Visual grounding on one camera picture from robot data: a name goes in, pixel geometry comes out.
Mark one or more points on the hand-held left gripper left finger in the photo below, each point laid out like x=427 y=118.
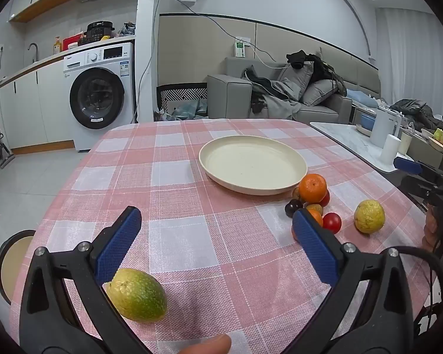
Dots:
x=120 y=243

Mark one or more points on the person's right hand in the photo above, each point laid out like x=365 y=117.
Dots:
x=430 y=228

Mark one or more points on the white marble coffee table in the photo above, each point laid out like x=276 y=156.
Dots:
x=343 y=136

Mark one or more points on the black bag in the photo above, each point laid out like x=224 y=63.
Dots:
x=299 y=59

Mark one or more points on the white kitchen counter cabinet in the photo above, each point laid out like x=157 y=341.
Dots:
x=26 y=110

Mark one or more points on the white kettle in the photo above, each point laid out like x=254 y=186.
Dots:
x=382 y=125

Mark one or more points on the white wall device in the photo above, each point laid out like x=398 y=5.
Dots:
x=240 y=48

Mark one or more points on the black cooker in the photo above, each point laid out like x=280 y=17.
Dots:
x=98 y=31

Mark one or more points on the cream round plate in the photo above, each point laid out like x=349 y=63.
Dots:
x=251 y=162

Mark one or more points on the orange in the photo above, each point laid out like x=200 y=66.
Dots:
x=312 y=188
x=316 y=217

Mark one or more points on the yellow bottle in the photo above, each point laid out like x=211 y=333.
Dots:
x=57 y=46

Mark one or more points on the floor mop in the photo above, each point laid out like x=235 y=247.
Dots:
x=3 y=149

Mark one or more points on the red tomato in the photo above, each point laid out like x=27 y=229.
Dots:
x=325 y=199
x=332 y=222

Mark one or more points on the dark clothes pile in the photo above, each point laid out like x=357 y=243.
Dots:
x=413 y=108

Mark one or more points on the black patterned chair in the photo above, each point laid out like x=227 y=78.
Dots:
x=181 y=94

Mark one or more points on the pink checked tablecloth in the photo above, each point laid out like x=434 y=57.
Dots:
x=206 y=236

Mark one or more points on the yellow lemon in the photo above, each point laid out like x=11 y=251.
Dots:
x=369 y=215

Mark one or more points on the grey clothes heap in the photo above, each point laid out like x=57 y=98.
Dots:
x=277 y=97

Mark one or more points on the person's left hand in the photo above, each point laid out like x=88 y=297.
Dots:
x=206 y=344

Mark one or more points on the light blue cloth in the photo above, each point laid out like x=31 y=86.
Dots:
x=361 y=97

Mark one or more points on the beige cup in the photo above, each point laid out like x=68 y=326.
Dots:
x=405 y=142

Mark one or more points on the beige bowl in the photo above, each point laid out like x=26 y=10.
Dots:
x=437 y=140

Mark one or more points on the white curtain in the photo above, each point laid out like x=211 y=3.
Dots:
x=406 y=44

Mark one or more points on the teal bag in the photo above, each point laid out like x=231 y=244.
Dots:
x=186 y=110

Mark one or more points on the grey sofa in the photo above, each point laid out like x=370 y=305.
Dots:
x=229 y=96

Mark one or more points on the round wooden stool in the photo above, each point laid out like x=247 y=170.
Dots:
x=13 y=261

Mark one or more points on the blue container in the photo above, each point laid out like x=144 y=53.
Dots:
x=367 y=121

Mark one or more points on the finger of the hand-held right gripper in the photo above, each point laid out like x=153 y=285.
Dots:
x=408 y=165
x=415 y=186

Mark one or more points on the grey pillow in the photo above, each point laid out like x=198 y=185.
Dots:
x=295 y=75
x=319 y=92

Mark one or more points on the green-yellow lemon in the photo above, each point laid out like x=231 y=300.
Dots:
x=136 y=295

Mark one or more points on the brown longan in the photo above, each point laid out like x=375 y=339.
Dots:
x=315 y=207
x=296 y=193

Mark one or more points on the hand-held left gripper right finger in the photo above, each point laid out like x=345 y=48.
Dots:
x=313 y=243

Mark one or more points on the white washing machine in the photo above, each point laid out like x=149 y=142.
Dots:
x=96 y=99

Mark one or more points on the red box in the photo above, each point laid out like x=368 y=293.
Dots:
x=72 y=41

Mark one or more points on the curved kitchen faucet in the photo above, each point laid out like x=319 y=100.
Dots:
x=32 y=48

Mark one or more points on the white cup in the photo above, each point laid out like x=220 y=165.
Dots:
x=389 y=147

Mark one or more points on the dark purple plum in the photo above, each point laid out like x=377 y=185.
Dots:
x=292 y=207

